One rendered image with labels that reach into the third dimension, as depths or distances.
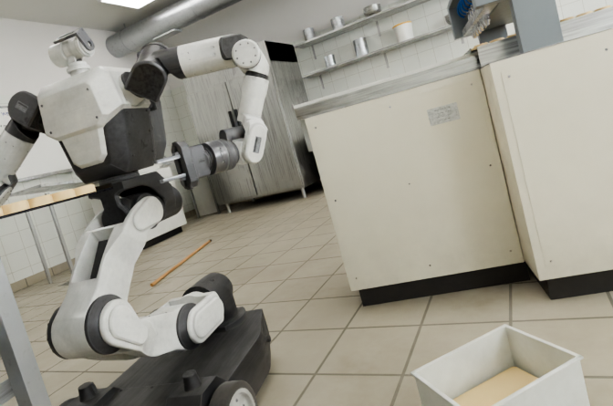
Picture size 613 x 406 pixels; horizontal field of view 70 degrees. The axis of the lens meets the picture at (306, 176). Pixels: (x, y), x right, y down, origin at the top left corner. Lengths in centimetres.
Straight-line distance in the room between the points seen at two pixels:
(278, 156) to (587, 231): 437
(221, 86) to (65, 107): 466
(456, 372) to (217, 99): 519
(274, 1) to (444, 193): 524
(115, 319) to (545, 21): 149
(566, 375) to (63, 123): 138
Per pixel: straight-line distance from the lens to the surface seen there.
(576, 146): 163
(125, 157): 133
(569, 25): 179
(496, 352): 130
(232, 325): 168
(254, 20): 678
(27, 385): 87
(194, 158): 114
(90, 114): 133
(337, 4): 625
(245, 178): 591
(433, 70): 175
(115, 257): 129
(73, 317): 123
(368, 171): 176
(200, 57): 126
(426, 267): 185
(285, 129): 550
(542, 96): 160
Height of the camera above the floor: 77
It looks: 5 degrees down
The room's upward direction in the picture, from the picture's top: 15 degrees counter-clockwise
